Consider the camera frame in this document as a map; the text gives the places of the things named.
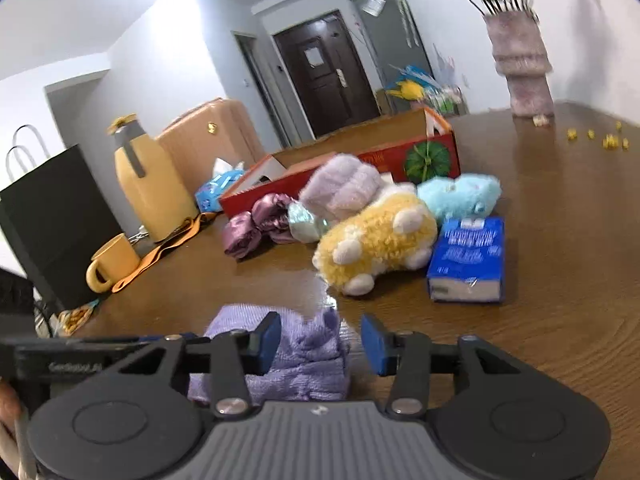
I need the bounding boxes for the purple ribbed vase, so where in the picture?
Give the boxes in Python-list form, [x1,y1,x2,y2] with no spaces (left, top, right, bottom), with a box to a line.
[483,9,555,119]

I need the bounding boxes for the lavender towel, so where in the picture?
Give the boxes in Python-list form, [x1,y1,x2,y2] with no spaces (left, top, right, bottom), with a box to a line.
[189,304,352,407]

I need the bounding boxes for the yellow and white plush toy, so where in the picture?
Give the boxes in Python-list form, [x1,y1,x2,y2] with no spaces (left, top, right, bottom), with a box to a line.
[312,192,439,296]

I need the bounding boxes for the orange strap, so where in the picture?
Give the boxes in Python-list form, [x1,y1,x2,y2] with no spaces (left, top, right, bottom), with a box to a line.
[110,212,219,294]

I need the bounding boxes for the blue wet wipes packet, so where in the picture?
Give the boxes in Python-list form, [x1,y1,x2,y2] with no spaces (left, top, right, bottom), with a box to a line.
[194,157,246,214]

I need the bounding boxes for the yellow mug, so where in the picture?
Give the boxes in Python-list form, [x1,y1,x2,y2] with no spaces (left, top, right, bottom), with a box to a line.
[85,233,142,294]

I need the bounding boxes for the dark brown door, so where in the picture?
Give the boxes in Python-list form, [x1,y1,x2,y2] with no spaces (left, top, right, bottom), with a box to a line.
[273,9,381,139]

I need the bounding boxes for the blue tissue pack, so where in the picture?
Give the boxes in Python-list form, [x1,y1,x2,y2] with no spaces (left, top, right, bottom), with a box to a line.
[426,217,506,305]

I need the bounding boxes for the orange suitcase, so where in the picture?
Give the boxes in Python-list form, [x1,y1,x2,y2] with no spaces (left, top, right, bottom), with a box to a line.
[154,98,266,182]

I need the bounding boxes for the red cardboard box pumpkin print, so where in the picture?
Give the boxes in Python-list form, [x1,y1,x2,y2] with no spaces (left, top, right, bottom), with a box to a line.
[218,107,461,219]

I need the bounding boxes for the person's left hand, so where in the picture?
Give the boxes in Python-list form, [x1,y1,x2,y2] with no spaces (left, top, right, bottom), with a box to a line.
[0,379,23,441]

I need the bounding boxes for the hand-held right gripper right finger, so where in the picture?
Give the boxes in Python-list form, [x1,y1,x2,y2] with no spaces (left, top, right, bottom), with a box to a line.
[361,313,523,418]

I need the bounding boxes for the mint green scrunchie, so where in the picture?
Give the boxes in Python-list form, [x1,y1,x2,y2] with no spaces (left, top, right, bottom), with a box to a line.
[287,202,330,244]

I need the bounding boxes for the yellow thermos jug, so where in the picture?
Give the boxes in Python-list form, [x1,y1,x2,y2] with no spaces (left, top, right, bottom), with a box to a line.
[107,115,199,244]

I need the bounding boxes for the snack packet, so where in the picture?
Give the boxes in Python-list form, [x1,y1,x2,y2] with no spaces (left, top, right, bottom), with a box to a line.
[58,299,102,337]

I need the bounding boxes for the cart of colourful toys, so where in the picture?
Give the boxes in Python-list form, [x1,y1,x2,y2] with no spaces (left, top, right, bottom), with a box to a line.
[384,62,469,116]

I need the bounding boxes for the light blue plush toy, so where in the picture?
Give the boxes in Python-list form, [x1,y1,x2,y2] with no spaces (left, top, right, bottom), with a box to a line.
[416,173,503,229]

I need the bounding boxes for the purple satin scrunchie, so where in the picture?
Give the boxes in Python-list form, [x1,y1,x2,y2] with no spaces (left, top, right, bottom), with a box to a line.
[222,192,302,260]

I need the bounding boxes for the scattered yellow petals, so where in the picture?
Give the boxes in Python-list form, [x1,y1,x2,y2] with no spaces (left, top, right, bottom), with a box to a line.
[566,121,632,151]

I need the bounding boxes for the black paper bag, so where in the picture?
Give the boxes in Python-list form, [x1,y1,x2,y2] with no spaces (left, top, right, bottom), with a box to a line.
[0,124,124,312]

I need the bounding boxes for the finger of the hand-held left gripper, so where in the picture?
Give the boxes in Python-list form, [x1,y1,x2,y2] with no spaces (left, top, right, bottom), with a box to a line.
[135,333,201,348]

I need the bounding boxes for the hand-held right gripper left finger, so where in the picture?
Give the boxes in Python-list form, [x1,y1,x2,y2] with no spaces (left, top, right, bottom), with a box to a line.
[115,311,282,419]

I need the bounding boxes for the pale purple fuzzy plush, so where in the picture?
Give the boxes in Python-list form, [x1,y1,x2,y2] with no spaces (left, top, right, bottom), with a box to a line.
[298,154,397,222]

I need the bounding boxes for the grey refrigerator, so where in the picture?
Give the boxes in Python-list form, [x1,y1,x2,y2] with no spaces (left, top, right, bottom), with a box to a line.
[349,0,437,111]

